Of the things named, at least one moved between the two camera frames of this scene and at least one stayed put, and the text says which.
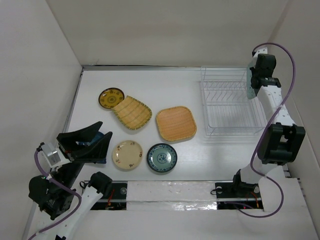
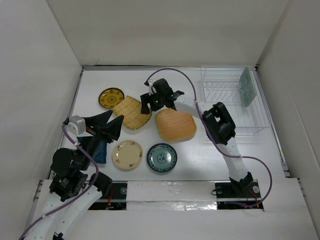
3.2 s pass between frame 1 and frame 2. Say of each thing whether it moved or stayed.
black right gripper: moved
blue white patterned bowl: stayed
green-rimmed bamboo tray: stayed
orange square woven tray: stayed
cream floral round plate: stayed
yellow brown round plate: stayed
